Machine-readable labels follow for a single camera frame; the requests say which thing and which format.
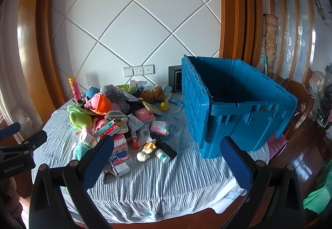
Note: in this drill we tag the white bottle green label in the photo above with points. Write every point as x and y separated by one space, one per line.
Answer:
162 155

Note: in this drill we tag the pink teal pad pack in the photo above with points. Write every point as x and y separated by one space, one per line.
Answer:
159 128

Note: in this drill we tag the black plastic-wrapped roll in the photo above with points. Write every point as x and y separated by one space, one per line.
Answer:
164 146

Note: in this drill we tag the yellow rubber duck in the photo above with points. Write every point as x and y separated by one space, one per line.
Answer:
164 107

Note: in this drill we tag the orange white medicine box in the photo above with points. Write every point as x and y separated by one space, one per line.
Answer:
134 142

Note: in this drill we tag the orange plastic toy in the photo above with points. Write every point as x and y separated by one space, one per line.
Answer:
101 104

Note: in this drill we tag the grey plush toy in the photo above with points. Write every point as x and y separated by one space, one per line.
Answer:
114 94

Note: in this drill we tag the wooden frosted glass partition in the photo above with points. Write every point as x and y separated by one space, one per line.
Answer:
282 11

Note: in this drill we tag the white teal red medicine box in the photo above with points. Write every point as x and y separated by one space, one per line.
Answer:
111 128

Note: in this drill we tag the wooden chair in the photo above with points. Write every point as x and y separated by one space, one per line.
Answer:
298 91

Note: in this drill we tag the green cloth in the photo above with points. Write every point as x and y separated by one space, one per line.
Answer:
317 200

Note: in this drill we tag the brown teddy bear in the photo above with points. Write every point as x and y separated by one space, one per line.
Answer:
153 94

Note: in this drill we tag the teal plush toy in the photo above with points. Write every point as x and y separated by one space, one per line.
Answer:
80 151

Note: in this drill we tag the clear box blue red label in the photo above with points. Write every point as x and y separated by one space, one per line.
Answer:
119 158

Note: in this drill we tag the red white tissue pack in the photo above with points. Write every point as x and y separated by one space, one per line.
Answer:
120 142

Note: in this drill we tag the yellow red snack can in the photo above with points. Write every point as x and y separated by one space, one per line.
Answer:
74 88

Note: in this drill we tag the wooden wall frame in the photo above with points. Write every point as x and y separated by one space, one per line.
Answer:
31 50
233 24

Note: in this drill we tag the pink seat cushion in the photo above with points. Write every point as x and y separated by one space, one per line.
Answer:
277 144

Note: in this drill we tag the yellow white plush toy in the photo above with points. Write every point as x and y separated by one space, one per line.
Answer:
145 153

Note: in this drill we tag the small green plush toy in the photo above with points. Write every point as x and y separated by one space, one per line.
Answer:
132 89

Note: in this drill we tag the blue plastic crate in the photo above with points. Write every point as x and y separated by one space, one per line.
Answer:
197 114

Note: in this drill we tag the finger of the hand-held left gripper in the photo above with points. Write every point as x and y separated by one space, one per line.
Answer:
9 130
35 139

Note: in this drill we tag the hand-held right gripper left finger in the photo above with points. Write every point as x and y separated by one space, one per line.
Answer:
98 161

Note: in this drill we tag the pink tissue pack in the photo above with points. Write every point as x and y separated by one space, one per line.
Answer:
145 115

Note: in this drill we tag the black safe box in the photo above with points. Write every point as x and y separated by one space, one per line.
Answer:
174 78

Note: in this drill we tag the white medicine bottle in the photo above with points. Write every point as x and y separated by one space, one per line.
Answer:
87 139

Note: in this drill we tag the patterned bag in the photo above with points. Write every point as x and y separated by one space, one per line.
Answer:
317 82

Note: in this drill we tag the tan tape roll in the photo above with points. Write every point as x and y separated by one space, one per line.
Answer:
107 116

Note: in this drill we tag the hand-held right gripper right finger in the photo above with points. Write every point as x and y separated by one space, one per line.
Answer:
236 164

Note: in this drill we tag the rolled patterned carpet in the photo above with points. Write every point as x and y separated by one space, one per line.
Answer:
269 42

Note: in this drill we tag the white wall socket panel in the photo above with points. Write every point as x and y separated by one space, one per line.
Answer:
138 70

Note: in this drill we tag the pale yellow card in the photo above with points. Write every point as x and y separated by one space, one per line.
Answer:
151 107

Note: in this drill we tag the white blue wipes pack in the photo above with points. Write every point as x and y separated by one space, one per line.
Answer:
134 121
144 135

